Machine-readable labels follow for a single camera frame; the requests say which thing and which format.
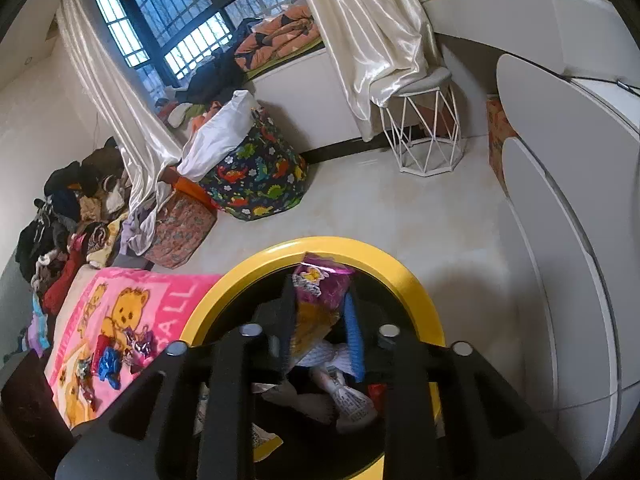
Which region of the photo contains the cream satin curtain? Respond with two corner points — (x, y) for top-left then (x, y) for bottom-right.
(290, 0), (447, 143)
(56, 0), (185, 201)

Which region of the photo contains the yellow rimmed black trash bin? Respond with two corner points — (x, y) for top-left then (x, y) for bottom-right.
(179, 236), (447, 480)

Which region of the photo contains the white wire stool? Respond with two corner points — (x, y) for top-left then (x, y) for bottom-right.
(378, 67), (464, 176)

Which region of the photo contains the orange triangle pattern quilt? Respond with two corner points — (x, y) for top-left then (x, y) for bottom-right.
(234, 4), (324, 72)

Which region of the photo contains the grey curved desk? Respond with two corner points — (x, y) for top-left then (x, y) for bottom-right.
(422, 0), (640, 467)

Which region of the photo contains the green window seat mat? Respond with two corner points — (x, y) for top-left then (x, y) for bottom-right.
(245, 40), (327, 82)

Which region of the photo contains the purple yellow snack packet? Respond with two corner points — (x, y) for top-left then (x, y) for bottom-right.
(289, 252), (354, 367)

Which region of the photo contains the white foam fruit net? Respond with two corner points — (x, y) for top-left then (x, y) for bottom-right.
(297, 342), (353, 373)

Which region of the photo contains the pink bear printed blanket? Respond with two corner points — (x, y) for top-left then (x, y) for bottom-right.
(44, 267), (223, 431)

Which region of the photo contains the yellow wrapper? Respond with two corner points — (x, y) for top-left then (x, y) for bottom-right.
(251, 424), (284, 462)

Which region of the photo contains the lilac cloth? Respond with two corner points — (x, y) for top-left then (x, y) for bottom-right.
(119, 202), (168, 257)

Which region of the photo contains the black jacket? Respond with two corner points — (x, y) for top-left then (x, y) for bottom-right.
(186, 45), (252, 105)

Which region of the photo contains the black cable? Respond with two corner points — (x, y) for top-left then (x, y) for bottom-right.
(515, 54), (640, 97)

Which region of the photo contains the barred window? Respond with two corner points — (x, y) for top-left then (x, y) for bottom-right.
(94, 0), (301, 92)

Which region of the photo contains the shiny purple wrapper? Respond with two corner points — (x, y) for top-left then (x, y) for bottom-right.
(124, 326), (162, 374)

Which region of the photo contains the dinosaur print storage bag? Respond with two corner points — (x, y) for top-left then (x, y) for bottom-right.
(200, 107), (310, 222)

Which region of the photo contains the orange bag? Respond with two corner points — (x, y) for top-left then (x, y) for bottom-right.
(170, 175), (217, 211)

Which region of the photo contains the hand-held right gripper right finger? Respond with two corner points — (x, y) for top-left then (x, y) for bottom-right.
(342, 285), (583, 480)

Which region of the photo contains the floral storage box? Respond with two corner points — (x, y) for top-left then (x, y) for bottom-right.
(149, 192), (219, 270)

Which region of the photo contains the orange printed cardboard box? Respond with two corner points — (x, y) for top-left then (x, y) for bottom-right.
(486, 97), (519, 196)

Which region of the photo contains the pile of clothes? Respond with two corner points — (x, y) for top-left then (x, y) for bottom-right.
(14, 137), (135, 356)

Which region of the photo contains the white plastic bag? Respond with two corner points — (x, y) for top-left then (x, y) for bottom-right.
(177, 90), (264, 184)

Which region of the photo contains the blue wrapper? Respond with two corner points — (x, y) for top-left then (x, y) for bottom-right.
(96, 349), (124, 392)

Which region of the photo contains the white printed plastic wrapper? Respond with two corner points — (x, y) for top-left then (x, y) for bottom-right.
(260, 365), (378, 435)

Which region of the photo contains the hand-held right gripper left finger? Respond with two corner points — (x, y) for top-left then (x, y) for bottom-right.
(55, 280), (297, 480)

